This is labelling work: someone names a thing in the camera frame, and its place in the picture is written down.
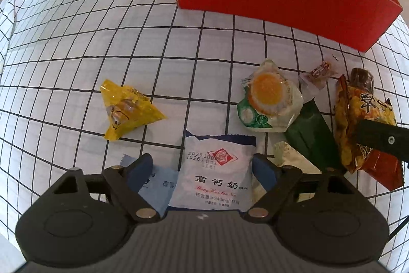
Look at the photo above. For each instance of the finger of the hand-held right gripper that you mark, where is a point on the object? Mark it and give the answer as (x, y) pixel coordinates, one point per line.
(380, 137)

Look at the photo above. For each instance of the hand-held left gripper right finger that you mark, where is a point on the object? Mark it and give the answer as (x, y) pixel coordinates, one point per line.
(263, 169)

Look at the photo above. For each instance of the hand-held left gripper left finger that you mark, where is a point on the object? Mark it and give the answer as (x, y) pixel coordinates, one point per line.
(142, 167)

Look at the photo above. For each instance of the light blue snack packet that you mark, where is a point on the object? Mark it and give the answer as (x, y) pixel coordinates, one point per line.
(161, 186)

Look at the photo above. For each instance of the cream snack packet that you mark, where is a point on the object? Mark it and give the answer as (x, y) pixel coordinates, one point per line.
(294, 158)

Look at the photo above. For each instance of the yellow red chips bag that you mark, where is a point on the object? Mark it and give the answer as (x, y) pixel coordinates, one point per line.
(351, 119)

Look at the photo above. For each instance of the white biscuit packet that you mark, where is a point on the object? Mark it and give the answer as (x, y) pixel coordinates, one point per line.
(214, 170)

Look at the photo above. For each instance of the dark green snack packet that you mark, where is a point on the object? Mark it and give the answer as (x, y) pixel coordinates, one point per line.
(306, 135)

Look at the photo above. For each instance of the yellow triangular snack packet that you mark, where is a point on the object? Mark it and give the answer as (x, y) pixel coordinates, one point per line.
(127, 113)

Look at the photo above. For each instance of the brown cake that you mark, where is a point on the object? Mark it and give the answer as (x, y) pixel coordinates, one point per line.
(361, 78)

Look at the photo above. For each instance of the small clear candy packet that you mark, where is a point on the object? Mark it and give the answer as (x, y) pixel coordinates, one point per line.
(321, 70)

